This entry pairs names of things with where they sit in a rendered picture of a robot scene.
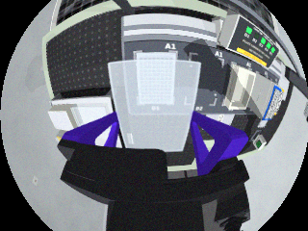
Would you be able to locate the white ready panel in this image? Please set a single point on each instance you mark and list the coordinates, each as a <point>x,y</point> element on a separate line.
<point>258,140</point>

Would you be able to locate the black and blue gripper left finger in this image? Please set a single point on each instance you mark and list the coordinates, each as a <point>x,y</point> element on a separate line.
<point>87,133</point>

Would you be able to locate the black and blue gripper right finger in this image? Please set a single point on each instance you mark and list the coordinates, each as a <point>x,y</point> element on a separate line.
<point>229,141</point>

